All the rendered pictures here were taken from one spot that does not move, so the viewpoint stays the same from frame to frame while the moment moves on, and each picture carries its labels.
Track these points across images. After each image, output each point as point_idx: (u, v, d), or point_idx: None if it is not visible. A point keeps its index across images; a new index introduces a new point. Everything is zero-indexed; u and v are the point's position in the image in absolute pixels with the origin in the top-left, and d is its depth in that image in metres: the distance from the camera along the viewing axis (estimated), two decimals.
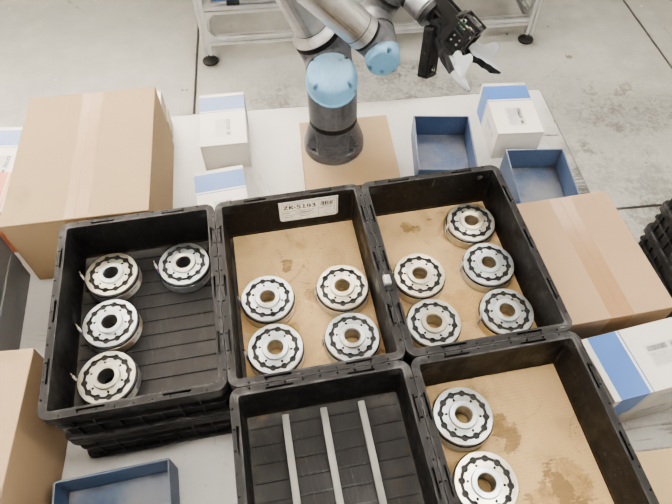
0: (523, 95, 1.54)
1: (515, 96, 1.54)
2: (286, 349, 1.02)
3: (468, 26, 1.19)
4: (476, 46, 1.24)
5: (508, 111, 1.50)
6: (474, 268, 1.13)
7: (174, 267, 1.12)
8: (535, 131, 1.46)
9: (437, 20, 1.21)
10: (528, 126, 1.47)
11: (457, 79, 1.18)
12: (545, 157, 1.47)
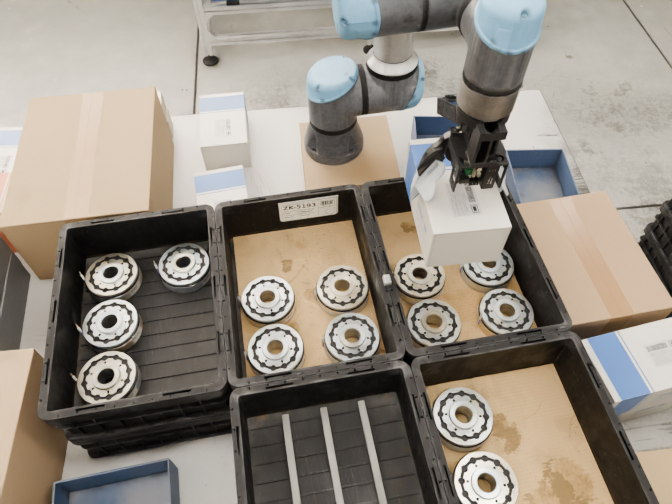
0: None
1: None
2: (286, 349, 1.02)
3: (482, 170, 0.80)
4: None
5: (451, 189, 0.89)
6: (474, 268, 1.13)
7: (174, 267, 1.13)
8: (497, 225, 0.85)
9: (470, 126, 0.77)
10: (484, 217, 0.86)
11: (413, 182, 0.88)
12: (545, 157, 1.47)
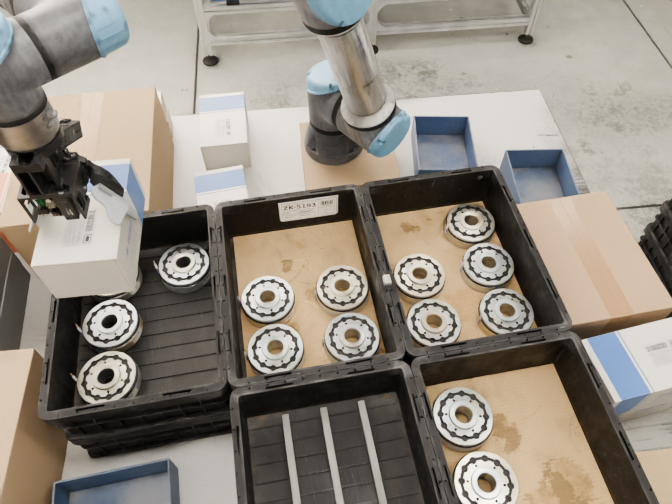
0: None
1: None
2: (286, 349, 1.02)
3: (60, 200, 0.76)
4: (97, 197, 0.81)
5: None
6: (474, 268, 1.13)
7: (174, 267, 1.13)
8: (101, 257, 0.81)
9: (30, 155, 0.73)
10: (92, 248, 0.82)
11: (30, 210, 0.84)
12: (545, 157, 1.47)
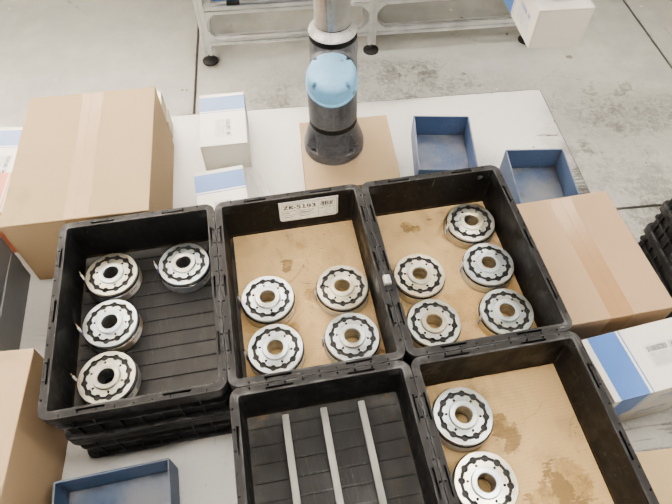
0: None
1: None
2: (286, 349, 1.02)
3: None
4: None
5: None
6: (474, 268, 1.13)
7: (174, 267, 1.13)
8: (584, 6, 1.18)
9: None
10: (574, 2, 1.19)
11: None
12: (545, 157, 1.47)
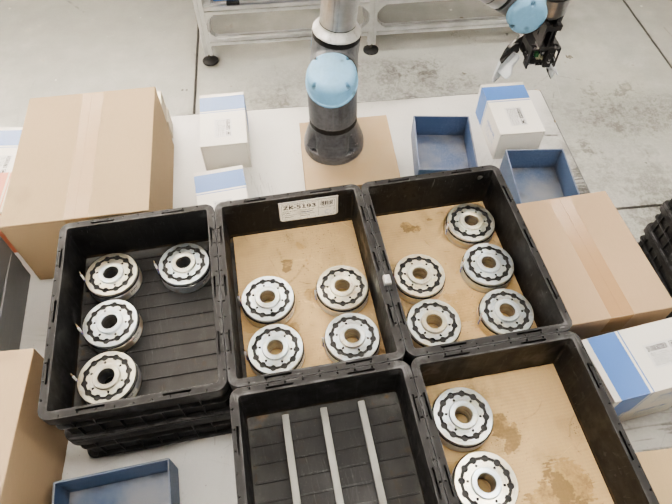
0: (522, 95, 1.54)
1: (514, 96, 1.54)
2: (286, 349, 1.02)
3: (544, 54, 1.32)
4: None
5: (508, 111, 1.50)
6: (474, 268, 1.13)
7: (174, 267, 1.13)
8: (537, 130, 1.46)
9: None
10: (529, 126, 1.47)
11: (496, 69, 1.40)
12: (545, 157, 1.47)
